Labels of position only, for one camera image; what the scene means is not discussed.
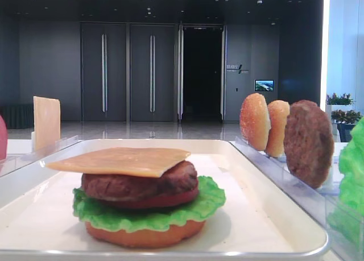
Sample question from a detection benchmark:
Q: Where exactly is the cheese slice on burger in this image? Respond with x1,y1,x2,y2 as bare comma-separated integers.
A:
45,147,191,178

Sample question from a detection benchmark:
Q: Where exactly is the flower planter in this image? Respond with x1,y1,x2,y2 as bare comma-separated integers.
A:
326,93,353,106
331,110,362,124

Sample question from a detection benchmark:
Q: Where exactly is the wall display screen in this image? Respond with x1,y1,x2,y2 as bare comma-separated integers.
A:
255,80,274,92

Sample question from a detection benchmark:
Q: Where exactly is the left dark double door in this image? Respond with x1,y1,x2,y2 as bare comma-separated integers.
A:
81,23,126,122

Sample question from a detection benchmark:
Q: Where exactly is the brown meat patty in rack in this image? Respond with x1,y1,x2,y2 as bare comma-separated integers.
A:
284,100,334,189

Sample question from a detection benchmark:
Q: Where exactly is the right clear acrylic rack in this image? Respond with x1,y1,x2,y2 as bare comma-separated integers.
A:
233,136,363,260

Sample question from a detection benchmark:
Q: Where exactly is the clear acrylic rack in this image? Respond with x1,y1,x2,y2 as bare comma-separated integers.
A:
1,135,80,177
233,136,363,260

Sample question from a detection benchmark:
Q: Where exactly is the lower flower planter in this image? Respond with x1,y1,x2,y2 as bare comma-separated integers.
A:
331,110,362,124

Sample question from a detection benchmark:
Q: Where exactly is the green lettuce leaf on burger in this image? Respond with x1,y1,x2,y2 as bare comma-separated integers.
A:
73,176,226,233

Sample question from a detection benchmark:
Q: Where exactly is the red tomato slice in rack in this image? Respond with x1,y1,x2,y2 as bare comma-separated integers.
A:
0,116,8,160

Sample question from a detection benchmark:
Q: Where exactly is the middle dark double door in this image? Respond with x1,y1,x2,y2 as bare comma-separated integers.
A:
130,25,175,122

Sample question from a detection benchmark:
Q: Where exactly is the red tomato slice on burger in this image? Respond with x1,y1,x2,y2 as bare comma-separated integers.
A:
102,186,199,209

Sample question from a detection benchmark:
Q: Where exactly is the brown meat patty on burger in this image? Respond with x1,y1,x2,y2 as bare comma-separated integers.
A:
81,160,198,201

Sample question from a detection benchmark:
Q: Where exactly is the dark double door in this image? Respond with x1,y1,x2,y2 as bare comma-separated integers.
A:
130,25,175,122
81,23,126,122

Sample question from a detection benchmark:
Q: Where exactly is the upright cheese slice in rack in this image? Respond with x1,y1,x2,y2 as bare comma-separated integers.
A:
33,96,61,150

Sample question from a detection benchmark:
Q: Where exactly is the green lettuce in rack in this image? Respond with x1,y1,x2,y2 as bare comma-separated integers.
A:
328,119,363,245

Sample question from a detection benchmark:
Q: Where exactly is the sesame top bun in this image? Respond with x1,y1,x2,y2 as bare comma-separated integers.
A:
239,93,271,151

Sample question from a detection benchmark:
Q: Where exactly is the upper flower planter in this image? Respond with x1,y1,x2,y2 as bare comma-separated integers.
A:
326,93,353,106

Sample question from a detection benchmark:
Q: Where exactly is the bottom bun half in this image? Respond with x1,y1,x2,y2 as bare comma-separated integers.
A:
85,221,205,248

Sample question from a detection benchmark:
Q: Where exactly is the sesame bun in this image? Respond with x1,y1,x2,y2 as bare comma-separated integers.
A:
239,93,271,151
265,100,290,158

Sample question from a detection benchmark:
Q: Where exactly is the left clear acrylic rack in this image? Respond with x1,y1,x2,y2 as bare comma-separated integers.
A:
1,135,80,177

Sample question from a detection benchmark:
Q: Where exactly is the white metal tray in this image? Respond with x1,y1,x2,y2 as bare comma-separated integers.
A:
1,139,329,260

